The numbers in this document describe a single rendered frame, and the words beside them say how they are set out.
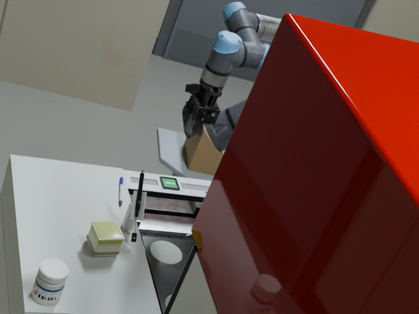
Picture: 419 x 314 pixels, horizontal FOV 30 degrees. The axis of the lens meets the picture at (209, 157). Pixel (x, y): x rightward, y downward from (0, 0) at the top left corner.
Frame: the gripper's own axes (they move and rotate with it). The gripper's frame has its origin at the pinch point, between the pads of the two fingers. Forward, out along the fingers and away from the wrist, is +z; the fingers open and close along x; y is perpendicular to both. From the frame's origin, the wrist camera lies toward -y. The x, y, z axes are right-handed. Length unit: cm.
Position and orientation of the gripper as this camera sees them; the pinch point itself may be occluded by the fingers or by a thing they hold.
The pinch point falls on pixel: (188, 133)
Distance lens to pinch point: 239.2
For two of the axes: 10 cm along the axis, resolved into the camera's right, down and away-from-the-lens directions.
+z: -3.3, 7.9, 5.1
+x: 9.1, 1.2, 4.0
